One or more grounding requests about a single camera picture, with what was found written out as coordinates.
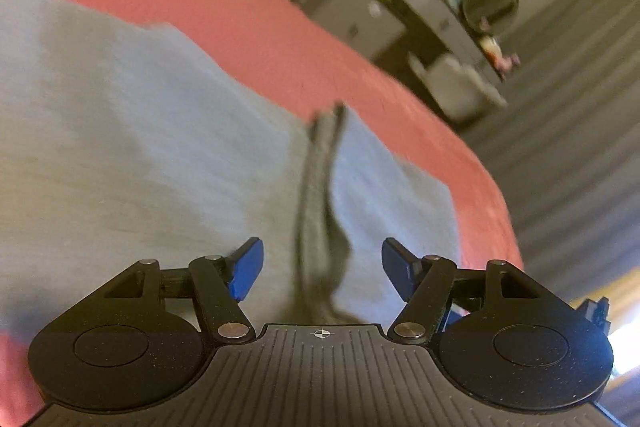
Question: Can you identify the round dark mirror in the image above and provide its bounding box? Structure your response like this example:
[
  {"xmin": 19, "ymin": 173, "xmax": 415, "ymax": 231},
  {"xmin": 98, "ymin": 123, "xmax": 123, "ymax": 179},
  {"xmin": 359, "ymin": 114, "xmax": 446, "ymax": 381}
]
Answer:
[{"xmin": 462, "ymin": 0, "xmax": 520, "ymax": 32}]

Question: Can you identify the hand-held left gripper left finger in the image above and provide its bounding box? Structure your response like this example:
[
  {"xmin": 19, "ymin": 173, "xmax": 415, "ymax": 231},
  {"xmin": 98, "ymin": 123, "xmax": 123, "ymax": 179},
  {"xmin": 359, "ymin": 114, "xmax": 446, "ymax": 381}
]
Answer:
[{"xmin": 74, "ymin": 236, "xmax": 265, "ymax": 344}]

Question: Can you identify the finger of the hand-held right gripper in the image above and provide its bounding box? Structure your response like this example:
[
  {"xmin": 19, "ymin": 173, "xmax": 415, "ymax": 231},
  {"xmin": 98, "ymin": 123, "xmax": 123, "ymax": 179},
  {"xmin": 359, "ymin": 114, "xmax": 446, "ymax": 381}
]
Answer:
[{"xmin": 575, "ymin": 298, "xmax": 612, "ymax": 337}]

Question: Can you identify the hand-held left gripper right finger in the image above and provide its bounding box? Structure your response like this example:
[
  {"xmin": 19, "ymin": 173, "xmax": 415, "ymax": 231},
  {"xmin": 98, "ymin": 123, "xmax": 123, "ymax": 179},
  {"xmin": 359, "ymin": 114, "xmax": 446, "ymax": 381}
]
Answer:
[{"xmin": 381, "ymin": 236, "xmax": 572, "ymax": 345}]

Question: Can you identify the grey dressing table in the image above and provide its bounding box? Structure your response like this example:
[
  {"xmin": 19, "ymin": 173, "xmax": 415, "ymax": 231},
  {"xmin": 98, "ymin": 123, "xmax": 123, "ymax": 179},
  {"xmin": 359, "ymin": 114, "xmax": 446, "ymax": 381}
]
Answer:
[{"xmin": 345, "ymin": 0, "xmax": 521, "ymax": 82}]

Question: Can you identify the white plastic bin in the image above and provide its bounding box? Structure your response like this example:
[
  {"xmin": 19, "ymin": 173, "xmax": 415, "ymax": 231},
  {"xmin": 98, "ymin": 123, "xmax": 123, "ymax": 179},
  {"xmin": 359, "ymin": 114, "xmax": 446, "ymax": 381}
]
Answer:
[{"xmin": 407, "ymin": 54, "xmax": 509, "ymax": 124}]

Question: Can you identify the red ribbed bedspread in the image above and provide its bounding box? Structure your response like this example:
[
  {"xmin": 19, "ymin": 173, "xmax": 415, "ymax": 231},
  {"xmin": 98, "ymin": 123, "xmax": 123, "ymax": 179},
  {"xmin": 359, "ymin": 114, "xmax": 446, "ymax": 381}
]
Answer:
[{"xmin": 0, "ymin": 0, "xmax": 526, "ymax": 427}]

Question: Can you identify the white drawer cabinet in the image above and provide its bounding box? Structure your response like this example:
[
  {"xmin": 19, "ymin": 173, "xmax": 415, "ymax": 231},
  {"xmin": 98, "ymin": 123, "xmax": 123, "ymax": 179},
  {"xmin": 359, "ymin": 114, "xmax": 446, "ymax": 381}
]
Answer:
[{"xmin": 295, "ymin": 0, "xmax": 403, "ymax": 60}]

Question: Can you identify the grey-blue sweater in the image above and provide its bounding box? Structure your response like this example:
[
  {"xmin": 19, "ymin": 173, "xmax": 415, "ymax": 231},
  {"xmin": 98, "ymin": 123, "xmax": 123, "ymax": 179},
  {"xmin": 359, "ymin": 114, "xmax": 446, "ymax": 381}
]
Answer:
[{"xmin": 0, "ymin": 0, "xmax": 463, "ymax": 333}]

